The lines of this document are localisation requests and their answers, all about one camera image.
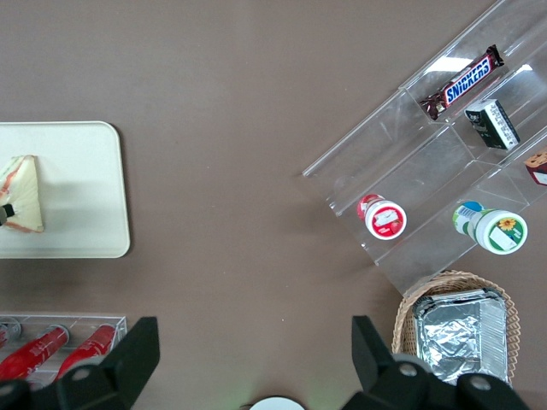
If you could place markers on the clear acrylic bottle rack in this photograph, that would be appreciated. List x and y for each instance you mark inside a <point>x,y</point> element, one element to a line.
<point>121,324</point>

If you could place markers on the beige rectangular tray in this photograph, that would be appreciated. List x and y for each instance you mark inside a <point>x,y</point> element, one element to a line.
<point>85,192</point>

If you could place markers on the clear acrylic tiered stand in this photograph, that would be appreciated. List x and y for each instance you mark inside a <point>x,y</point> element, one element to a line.
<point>427,171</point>

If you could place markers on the small black white carton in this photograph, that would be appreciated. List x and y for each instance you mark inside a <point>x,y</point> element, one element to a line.
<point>493,124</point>

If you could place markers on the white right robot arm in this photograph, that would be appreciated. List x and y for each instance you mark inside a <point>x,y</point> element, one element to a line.
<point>278,403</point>

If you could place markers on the red lid yoghurt cup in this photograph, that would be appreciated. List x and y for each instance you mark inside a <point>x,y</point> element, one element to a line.
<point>384,220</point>

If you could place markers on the triangular sandwich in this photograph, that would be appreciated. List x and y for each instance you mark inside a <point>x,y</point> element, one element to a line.
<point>26,192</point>

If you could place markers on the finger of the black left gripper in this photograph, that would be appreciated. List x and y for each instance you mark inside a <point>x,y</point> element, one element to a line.
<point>6,213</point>

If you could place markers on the Snickers chocolate bar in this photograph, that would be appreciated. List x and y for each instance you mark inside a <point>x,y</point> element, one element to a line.
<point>466,82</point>

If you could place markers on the aluminium foil containers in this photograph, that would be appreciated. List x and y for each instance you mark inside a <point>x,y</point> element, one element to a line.
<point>457,337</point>

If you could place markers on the red cookie box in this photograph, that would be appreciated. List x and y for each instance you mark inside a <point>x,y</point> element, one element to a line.
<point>538,168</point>

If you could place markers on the green lid yoghurt cup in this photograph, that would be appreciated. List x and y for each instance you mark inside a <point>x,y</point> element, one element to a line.
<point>495,228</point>

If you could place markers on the tan wicker basket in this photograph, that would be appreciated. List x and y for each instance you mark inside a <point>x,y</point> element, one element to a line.
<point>404,312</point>

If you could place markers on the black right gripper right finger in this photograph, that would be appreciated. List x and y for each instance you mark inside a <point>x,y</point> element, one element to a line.
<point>384,380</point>

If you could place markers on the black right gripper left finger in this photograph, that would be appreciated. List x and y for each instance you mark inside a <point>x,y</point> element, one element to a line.
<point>124,367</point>

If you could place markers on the red cola bottle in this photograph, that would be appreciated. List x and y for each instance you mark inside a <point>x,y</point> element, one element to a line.
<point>38,349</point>
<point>92,347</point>

